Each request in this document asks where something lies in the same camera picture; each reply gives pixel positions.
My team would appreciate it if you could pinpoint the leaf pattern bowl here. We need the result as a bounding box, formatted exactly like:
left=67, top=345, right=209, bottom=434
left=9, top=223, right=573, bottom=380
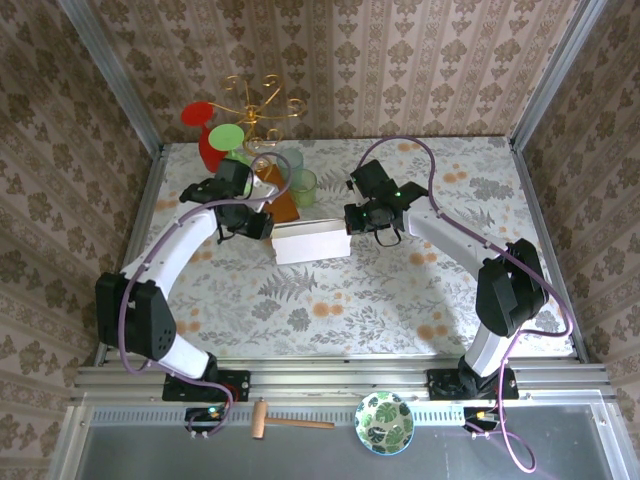
left=354, top=391, right=415, bottom=455

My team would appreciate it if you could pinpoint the floral table mat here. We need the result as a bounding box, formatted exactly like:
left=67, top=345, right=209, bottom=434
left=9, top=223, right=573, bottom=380
left=119, top=138, right=576, bottom=359

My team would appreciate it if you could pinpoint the gold wire cup stand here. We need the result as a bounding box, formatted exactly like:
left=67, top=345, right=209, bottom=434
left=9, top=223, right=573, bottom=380
left=208, top=74, right=307, bottom=154

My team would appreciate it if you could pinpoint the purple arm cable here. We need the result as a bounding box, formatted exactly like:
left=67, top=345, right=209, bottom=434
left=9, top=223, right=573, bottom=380
left=118, top=152, right=294, bottom=444
left=359, top=136, right=574, bottom=474

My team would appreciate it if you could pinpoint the opaque green plastic cup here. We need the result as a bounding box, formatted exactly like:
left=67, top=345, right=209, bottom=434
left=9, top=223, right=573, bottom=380
left=208, top=123, right=251, bottom=166

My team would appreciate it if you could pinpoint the wooden mallet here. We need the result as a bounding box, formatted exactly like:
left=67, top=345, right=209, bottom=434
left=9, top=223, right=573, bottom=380
left=251, top=399, right=335, bottom=440

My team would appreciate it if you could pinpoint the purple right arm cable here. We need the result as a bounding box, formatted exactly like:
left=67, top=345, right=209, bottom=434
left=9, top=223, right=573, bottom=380
left=359, top=136, right=574, bottom=474

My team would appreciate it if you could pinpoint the red plastic cup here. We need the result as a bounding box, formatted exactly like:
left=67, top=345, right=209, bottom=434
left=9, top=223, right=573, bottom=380
left=180, top=101, right=226, bottom=174

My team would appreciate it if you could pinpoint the small black circuit board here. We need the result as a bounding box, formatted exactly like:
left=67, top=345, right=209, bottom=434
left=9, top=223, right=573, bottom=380
left=185, top=407, right=225, bottom=427
left=463, top=407, right=502, bottom=432

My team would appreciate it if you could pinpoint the white paper box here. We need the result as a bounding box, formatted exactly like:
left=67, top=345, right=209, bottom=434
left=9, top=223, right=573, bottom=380
left=271, top=218, right=351, bottom=266

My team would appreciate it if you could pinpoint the aluminium front rail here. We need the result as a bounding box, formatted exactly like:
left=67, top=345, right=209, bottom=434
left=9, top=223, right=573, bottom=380
left=73, top=363, right=615, bottom=402

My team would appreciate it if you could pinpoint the orange wooden block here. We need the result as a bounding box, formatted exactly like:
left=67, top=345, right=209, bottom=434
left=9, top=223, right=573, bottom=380
left=253, top=163, right=301, bottom=225

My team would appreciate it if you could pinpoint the aluminium frame post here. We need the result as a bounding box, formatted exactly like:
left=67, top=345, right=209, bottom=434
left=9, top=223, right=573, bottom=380
left=62, top=0, right=165, bottom=154
left=508, top=0, right=610, bottom=151

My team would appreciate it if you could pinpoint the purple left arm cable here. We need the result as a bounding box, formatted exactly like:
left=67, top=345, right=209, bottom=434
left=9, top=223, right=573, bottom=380
left=118, top=152, right=294, bottom=444

